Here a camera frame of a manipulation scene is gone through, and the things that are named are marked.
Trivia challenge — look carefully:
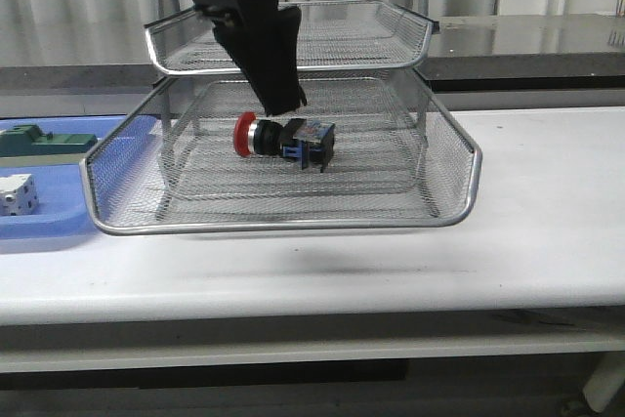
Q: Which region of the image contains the grey stone counter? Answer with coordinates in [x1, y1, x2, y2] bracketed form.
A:
[1, 14, 624, 92]

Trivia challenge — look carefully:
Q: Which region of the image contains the blue plastic tray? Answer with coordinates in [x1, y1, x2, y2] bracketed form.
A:
[0, 115, 157, 256]

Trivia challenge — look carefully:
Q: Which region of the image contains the white table leg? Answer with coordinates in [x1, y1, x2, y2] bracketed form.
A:
[582, 352, 625, 413]

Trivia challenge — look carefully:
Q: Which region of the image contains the mesh tray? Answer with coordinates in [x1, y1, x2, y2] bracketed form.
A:
[80, 69, 482, 235]
[145, 0, 438, 76]
[159, 131, 421, 200]

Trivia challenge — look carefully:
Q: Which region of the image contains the green terminal block module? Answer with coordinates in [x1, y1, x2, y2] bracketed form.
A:
[1, 124, 98, 157]

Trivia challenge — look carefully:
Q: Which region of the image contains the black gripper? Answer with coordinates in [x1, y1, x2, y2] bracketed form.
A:
[192, 0, 308, 116]

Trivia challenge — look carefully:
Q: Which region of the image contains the red emergency stop button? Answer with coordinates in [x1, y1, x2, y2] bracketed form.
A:
[233, 111, 336, 173]

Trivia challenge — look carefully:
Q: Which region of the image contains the grey metal rack frame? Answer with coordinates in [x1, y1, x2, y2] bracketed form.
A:
[155, 0, 412, 125]

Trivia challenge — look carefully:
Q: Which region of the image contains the white terminal block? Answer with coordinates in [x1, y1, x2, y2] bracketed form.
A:
[1, 174, 39, 216]

